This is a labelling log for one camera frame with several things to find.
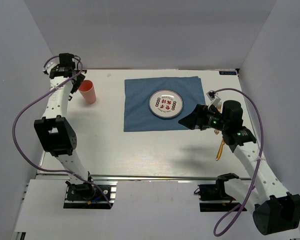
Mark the pink plastic cup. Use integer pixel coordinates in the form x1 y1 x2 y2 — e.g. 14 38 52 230
78 80 97 105

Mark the gold fork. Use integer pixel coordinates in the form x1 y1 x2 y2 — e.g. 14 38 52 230
214 101 222 135

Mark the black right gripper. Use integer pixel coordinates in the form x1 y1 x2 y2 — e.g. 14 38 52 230
178 104 229 132

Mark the aluminium table edge rail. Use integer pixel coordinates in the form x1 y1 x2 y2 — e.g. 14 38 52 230
37 174 251 182

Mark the gold knife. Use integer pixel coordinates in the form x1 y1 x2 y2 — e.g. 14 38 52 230
215 139 225 161

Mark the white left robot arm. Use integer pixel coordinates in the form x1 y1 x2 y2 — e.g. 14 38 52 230
34 53 96 200

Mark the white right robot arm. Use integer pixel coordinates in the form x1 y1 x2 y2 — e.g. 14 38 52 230
178 100 300 236

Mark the right table corner label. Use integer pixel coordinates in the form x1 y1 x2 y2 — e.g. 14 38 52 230
219 71 237 76

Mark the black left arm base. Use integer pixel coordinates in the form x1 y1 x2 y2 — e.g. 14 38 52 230
63 181 115 210

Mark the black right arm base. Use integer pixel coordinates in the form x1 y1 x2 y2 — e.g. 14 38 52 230
193 184 239 213

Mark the blue cloth napkin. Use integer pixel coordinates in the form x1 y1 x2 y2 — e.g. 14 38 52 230
123 76 206 132

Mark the white plate with red characters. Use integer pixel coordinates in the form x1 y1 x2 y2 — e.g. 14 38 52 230
148 89 184 119

